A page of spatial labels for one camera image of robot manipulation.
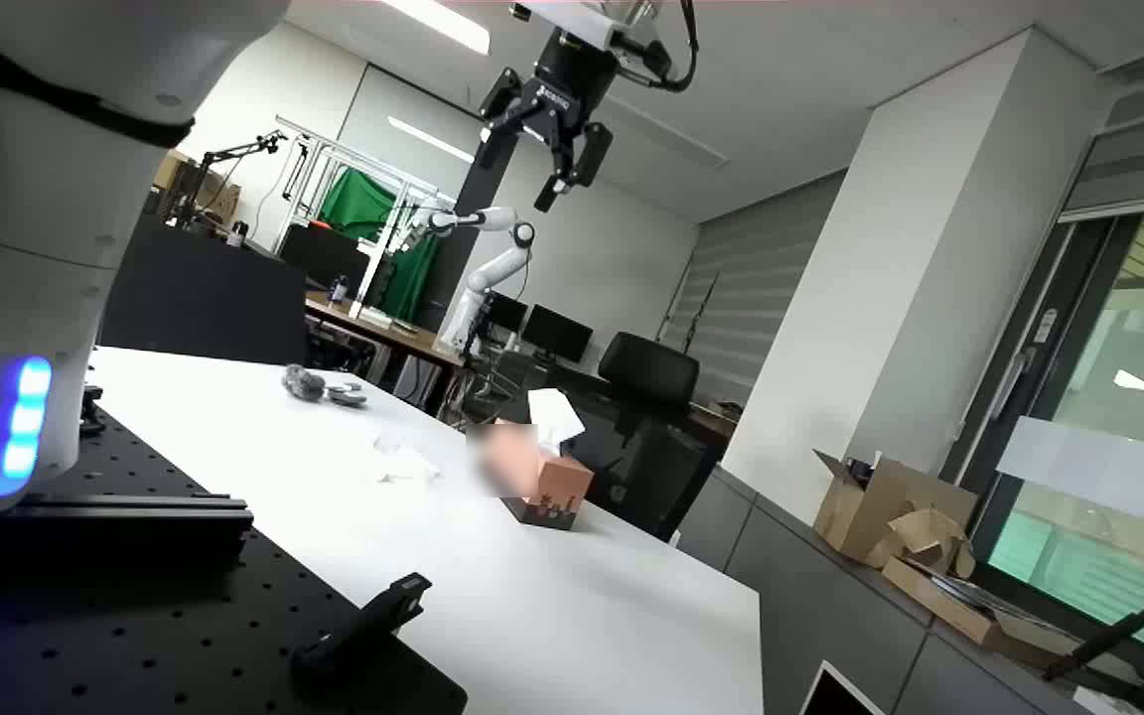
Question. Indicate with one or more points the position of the black clamp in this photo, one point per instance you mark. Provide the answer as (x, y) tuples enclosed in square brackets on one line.
[(368, 626)]

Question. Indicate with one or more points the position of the dark bottle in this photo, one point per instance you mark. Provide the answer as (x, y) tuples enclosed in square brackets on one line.
[(340, 290)]

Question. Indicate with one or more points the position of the window blinds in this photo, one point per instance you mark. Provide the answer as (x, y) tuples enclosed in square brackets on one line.
[(761, 288)]

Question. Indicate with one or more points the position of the window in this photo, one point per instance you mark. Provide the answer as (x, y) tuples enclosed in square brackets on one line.
[(1128, 397)]

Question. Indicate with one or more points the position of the wooden desk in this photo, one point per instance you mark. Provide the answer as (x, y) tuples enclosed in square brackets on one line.
[(393, 333)]

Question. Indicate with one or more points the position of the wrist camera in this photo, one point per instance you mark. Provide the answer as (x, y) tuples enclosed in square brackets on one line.
[(646, 58)]

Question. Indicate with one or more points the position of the black office chair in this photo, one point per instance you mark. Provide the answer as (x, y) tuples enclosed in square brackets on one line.
[(646, 437)]

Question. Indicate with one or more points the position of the row of monitors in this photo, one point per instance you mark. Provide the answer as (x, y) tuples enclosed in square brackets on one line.
[(554, 333)]

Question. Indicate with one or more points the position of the pink tissue box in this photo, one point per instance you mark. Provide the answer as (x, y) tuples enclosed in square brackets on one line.
[(552, 487)]

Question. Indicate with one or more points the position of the grey crumpled cloth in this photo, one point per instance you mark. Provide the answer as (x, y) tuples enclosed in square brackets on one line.
[(303, 382)]

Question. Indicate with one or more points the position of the crumpled white wipe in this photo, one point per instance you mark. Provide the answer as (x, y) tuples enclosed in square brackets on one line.
[(408, 462)]

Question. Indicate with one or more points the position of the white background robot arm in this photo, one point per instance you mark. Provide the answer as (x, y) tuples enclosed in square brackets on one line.
[(493, 268)]

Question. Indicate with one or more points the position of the dark grey flat object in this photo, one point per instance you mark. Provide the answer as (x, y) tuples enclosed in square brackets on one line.
[(347, 395)]

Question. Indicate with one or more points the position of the flat cardboard box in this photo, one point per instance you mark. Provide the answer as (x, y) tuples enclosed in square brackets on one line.
[(959, 611)]

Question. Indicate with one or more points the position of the black monitor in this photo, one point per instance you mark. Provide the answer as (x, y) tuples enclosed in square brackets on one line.
[(324, 256)]

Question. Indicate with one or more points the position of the black knob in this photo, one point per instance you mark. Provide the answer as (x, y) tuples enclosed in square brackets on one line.
[(91, 412)]

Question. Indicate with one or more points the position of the green cloth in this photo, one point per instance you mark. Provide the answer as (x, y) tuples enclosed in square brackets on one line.
[(363, 204)]

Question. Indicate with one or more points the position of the white framed panel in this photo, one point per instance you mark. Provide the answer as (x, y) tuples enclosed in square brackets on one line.
[(835, 695)]

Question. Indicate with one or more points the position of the open cardboard box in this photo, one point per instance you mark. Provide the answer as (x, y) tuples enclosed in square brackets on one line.
[(880, 511)]

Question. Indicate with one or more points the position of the black partition panel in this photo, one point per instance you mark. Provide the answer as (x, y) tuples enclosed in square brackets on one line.
[(205, 298)]

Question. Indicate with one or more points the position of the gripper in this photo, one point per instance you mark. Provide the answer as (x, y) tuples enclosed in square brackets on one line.
[(572, 81)]

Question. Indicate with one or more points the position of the aluminium frame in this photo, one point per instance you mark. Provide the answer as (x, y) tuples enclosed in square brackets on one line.
[(334, 149)]

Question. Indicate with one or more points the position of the camera on mount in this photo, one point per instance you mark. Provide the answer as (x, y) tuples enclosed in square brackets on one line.
[(224, 154)]

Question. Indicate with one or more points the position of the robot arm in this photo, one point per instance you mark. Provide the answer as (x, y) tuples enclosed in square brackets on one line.
[(56, 179)]

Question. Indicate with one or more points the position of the grey low cabinet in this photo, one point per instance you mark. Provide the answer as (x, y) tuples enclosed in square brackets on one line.
[(810, 606)]

